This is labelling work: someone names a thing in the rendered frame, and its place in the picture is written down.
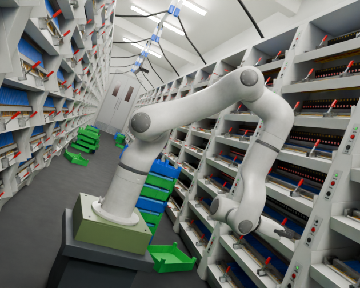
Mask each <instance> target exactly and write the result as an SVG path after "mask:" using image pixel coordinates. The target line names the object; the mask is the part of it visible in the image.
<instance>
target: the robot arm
mask: <svg viewBox="0 0 360 288"><path fill-rule="evenodd" d="M238 101H241V102H242V103H243V104H244V105H245V106H246V107H247V108H248V109H249V110H251V111H252V112H253V113H254V114H256V115H257V116H259V117H260V119H261V120H262V121H263V126H262V128H261V130H260V132H259V134H258V136H257V137H256V140H255V141H254V143H253V145H252V147H251V149H250V151H249V153H248V155H247V157H246V159H245V161H244V163H243V165H242V167H241V171H240V175H241V177H242V180H243V196H242V200H241V202H240V203H239V202H236V201H234V200H231V199H228V198H226V197H223V196H221V195H218V196H216V197H215V198H214V199H213V201H212V203H211V206H210V217H211V218H212V219H214V220H217V221H220V222H223V223H225V224H227V225H228V226H230V228H231V229H232V230H233V231H234V232H235V233H236V234H238V235H246V234H248V233H249V232H251V231H258V232H260V233H262V234H264V235H266V236H269V237H272V238H274V239H277V240H281V237H280V236H279V235H281V236H283V237H286V238H288V239H292V238H293V235H294V233H295V232H294V231H293V230H291V229H288V228H286V227H282V226H281V225H279V224H277V223H276V222H274V221H273V220H271V219H269V218H267V217H264V216H262V215H261V213H262V211H263V208H264V206H265V202H266V187H265V178H266V176H267V174H268V172H269V170H270V168H271V167H272V165H273V163H274V161H275V159H276V157H277V155H278V154H279V152H280V150H281V148H282V146H283V144H284V142H285V140H286V138H287V136H288V135H289V133H290V131H291V129H292V126H293V124H294V113H293V110H292V108H291V107H290V105H289V104H288V103H287V102H286V101H285V100H284V99H283V98H282V97H281V96H279V95H278V94H276V93H274V92H272V91H270V90H269V89H267V88H266V87H265V86H264V77H263V74H262V72H261V71H260V70H259V69H257V68H256V67H254V66H244V67H241V68H238V69H236V70H234V71H232V72H230V73H228V74H227V75H225V76H224V77H223V78H221V79H220V80H219V81H217V82H216V83H214V84H213V85H211V86H209V87H207V88H205V89H203V90H201V91H199V92H196V93H194V94H192V95H189V96H186V97H183V98H180V99H176V100H172V101H167V102H161V103H156V104H153V105H148V106H145V107H142V108H140V109H138V110H136V111H135V112H133V113H132V115H131V117H130V119H129V129H130V132H131V133H132V135H133V136H135V137H136V139H135V140H134V141H133V142H132V143H131V144H130V145H129V146H128V147H127V148H126V150H125V151H124V152H123V154H122V156H121V158H120V160H119V163H118V166H117V168H116V171H115V173H114V176H113V178H112V180H111V183H110V186H109V188H108V191H107V193H106V195H105V197H104V198H101V196H100V198H99V200H98V201H94V202H93V203H92V205H91V208H92V210H93V211H94V212H95V213H96V214H98V215H99V216H100V217H102V218H104V219H106V220H108V221H110V222H114V223H117V224H120V225H126V226H132V225H136V224H138V222H139V217H138V216H137V215H136V213H135V212H133V210H134V208H135V205H136V203H137V200H138V198H139V195H140V193H141V191H142V188H143V186H144V183H145V180H146V178H147V175H148V173H149V171H150V168H151V166H152V164H153V162H154V160H155V159H156V157H157V156H158V155H159V153H160V152H161V151H162V149H163V148H164V146H165V144H166V143H167V141H168V138H169V136H170V132H171V130H172V129H175V128H178V127H181V126H184V125H188V124H191V123H194V122H197V121H200V120H202V119H205V118H207V117H210V116H212V115H215V114H217V113H219V112H221V111H223V110H224V109H226V108H228V107H230V106H231V105H233V104H235V103H236V102H238Z"/></svg>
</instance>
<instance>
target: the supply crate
mask: <svg viewBox="0 0 360 288"><path fill-rule="evenodd" d="M168 163H169V160H167V159H166V160H165V162H162V161H160V162H159V164H158V163H157V159H155V160H154V162H153V164H152V166H151V168H150V170H151V171H154V172H156V173H160V174H163V175H166V176H168V177H172V178H175V179H178V176H179V174H180V172H181V169H182V168H181V167H179V166H178V168H177V169H176V168H174V167H172V166H170V165H169V164H168Z"/></svg>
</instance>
